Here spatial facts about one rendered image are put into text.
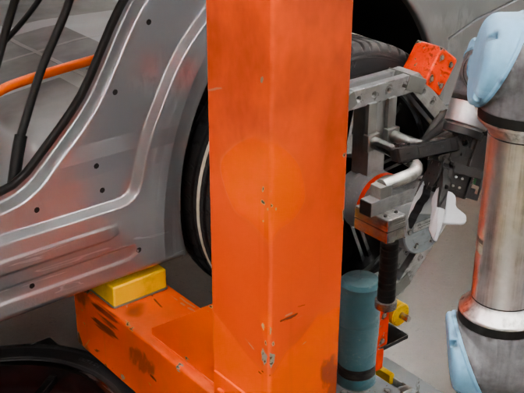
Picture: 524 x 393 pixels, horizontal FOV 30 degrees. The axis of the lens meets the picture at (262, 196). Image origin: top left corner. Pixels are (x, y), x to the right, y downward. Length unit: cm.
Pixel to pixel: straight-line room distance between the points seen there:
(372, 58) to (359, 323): 56
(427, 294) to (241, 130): 208
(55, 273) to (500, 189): 99
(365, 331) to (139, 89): 68
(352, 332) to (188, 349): 38
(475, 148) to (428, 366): 149
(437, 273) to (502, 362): 227
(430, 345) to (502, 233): 194
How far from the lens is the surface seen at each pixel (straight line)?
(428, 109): 217
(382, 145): 202
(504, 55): 119
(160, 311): 206
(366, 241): 233
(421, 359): 314
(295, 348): 165
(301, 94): 145
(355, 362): 212
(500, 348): 135
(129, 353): 206
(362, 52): 209
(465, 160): 172
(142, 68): 194
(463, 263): 370
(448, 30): 250
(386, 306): 193
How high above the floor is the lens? 176
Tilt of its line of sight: 25 degrees down
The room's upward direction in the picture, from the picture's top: straight up
